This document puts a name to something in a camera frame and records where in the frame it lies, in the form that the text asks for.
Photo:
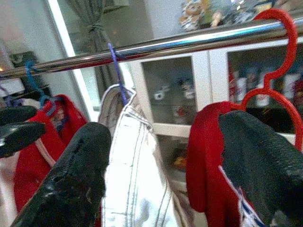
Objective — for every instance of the white glass-door cabinet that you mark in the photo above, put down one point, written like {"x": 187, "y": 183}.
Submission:
{"x": 202, "y": 75}

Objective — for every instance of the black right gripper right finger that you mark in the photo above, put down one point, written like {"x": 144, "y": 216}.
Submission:
{"x": 265, "y": 170}

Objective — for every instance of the red plastic hanger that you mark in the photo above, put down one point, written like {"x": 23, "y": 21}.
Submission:
{"x": 292, "y": 35}

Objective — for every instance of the striped plush toy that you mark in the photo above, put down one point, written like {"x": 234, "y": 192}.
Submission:
{"x": 193, "y": 14}

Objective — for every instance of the red garment with white trim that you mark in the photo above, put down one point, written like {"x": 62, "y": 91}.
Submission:
{"x": 206, "y": 153}

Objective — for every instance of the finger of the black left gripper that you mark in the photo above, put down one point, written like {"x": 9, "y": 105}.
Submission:
{"x": 16, "y": 114}
{"x": 21, "y": 137}

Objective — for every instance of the blue plastic hanger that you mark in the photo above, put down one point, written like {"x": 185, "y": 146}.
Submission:
{"x": 35, "y": 85}

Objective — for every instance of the chrome clothes rail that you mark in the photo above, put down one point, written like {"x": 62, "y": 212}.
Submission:
{"x": 165, "y": 45}

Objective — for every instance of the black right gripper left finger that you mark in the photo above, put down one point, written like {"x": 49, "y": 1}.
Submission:
{"x": 71, "y": 179}

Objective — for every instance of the grey tied curtain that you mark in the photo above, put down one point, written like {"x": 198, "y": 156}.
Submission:
{"x": 94, "y": 28}

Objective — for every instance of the plain red jacket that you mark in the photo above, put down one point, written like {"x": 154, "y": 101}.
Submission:
{"x": 30, "y": 170}

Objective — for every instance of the white sliding door frame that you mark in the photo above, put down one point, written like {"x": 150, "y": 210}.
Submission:
{"x": 64, "y": 40}

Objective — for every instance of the white stitched garment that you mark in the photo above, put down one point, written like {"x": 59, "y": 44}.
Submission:
{"x": 137, "y": 165}

